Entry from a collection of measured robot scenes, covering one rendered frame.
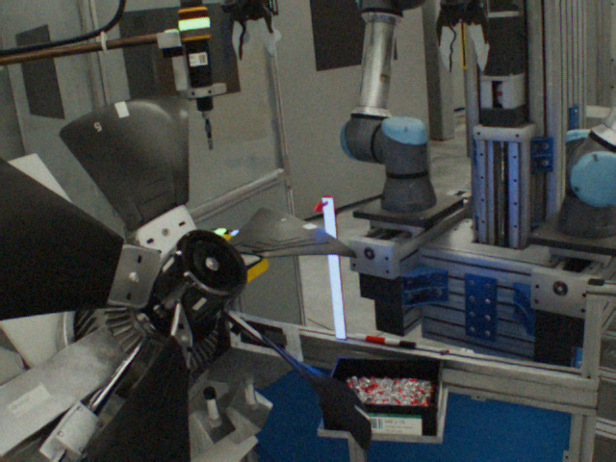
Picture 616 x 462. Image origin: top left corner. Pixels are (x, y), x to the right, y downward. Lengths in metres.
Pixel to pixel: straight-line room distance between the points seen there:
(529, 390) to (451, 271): 0.46
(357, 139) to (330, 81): 3.31
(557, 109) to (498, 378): 0.69
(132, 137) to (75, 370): 0.39
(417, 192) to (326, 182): 3.44
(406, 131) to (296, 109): 3.24
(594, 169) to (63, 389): 1.00
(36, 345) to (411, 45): 4.93
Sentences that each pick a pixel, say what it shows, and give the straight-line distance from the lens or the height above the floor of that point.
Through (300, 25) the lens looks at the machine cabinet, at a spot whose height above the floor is 1.54.
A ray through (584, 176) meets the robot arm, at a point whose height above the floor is 1.21.
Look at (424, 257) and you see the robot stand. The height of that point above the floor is 0.92.
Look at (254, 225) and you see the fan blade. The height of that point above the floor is 1.19.
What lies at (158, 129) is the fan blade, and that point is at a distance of 1.08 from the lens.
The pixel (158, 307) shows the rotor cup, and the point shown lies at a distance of 0.96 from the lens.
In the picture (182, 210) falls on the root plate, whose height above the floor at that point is 1.28.
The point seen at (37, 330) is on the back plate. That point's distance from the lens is 1.08.
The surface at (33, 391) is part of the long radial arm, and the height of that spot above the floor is 1.12.
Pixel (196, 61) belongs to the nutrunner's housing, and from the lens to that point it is 0.95.
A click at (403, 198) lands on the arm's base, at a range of 1.66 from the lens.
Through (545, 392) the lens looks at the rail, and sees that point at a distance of 1.31.
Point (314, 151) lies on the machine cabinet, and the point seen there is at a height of 0.56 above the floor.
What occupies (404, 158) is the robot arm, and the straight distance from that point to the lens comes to 1.65.
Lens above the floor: 1.54
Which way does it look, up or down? 18 degrees down
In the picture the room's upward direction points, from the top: 6 degrees counter-clockwise
